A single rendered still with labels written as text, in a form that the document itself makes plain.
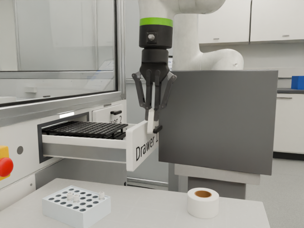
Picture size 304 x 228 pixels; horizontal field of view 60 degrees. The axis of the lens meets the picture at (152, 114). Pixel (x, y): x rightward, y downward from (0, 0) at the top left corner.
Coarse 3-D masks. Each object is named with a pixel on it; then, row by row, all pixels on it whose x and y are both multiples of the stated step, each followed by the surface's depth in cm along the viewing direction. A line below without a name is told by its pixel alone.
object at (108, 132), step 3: (123, 123) 92; (117, 126) 87; (120, 126) 87; (123, 126) 87; (126, 126) 90; (111, 129) 81; (114, 129) 81; (117, 129) 82; (105, 132) 77; (108, 132) 77; (111, 132) 78; (114, 132) 80; (102, 135) 75; (105, 135) 75; (108, 135) 76
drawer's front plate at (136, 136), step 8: (144, 120) 81; (136, 128) 69; (144, 128) 76; (128, 136) 67; (136, 136) 69; (144, 136) 77; (152, 136) 86; (128, 144) 67; (136, 144) 70; (152, 144) 86; (128, 152) 67; (128, 160) 67; (128, 168) 68
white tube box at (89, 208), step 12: (60, 192) 61; (72, 192) 61; (84, 192) 62; (48, 204) 57; (60, 204) 55; (72, 204) 55; (84, 204) 56; (96, 204) 55; (108, 204) 58; (48, 216) 57; (60, 216) 55; (72, 216) 53; (84, 216) 52; (96, 216) 55
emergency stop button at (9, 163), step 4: (0, 160) 54; (4, 160) 54; (8, 160) 55; (0, 164) 53; (4, 164) 54; (8, 164) 55; (12, 164) 56; (0, 168) 53; (4, 168) 54; (8, 168) 55; (12, 168) 56; (0, 172) 53; (4, 172) 54; (8, 172) 55; (0, 176) 54; (4, 176) 54
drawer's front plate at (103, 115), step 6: (108, 108) 114; (114, 108) 120; (120, 108) 127; (96, 114) 104; (102, 114) 109; (108, 114) 114; (120, 114) 128; (96, 120) 104; (102, 120) 109; (108, 120) 114
